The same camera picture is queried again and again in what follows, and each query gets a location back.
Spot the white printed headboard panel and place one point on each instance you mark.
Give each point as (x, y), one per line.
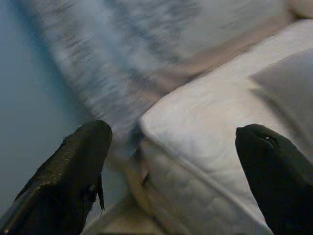
(110, 49)

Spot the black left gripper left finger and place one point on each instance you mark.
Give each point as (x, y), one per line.
(61, 176)

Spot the grey pillow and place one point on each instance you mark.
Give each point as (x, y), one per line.
(288, 93)

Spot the white quilted mattress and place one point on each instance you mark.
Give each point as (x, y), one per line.
(195, 117)

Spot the beige padded bed frame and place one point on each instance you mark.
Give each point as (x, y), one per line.
(195, 63)

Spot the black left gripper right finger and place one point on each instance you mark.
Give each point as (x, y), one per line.
(278, 181)

